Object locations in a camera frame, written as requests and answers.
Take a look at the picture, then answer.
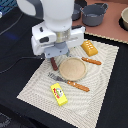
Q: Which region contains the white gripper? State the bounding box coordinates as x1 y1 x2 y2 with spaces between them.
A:
31 25 85 58

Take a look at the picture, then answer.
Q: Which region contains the brown sausage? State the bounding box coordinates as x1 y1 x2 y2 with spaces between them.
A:
50 57 58 71

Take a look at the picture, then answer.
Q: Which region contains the orange bread loaf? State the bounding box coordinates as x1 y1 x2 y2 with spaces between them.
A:
81 40 98 56

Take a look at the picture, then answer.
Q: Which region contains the yellow butter box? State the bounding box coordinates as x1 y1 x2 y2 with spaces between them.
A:
51 83 68 106

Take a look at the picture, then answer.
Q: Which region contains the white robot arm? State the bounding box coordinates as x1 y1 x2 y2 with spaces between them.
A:
16 0 85 58

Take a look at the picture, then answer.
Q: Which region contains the round beige plate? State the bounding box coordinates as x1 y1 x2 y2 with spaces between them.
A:
59 57 87 81

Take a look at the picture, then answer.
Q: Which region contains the small grey pot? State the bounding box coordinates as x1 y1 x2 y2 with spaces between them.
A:
72 4 82 21

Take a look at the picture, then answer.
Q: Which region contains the large grey pot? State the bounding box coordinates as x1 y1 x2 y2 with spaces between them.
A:
81 3 108 27

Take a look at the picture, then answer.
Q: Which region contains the pink brown board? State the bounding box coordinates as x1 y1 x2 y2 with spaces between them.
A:
76 0 128 43

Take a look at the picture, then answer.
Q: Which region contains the blue basket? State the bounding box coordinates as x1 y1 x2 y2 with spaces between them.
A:
0 0 17 12

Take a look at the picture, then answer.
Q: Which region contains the beige woven placemat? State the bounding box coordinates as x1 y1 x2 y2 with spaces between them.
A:
17 38 119 128

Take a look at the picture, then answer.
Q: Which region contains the beige bowl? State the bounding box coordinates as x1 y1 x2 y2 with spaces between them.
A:
121 7 128 30

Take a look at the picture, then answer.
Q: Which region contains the black cable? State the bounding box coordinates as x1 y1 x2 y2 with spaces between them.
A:
0 55 46 75

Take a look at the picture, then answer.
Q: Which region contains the wooden handled knife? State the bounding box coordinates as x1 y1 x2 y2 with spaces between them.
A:
81 57 102 65

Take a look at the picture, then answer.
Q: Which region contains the wooden handled fork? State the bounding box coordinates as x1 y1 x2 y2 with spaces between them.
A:
48 73 90 92

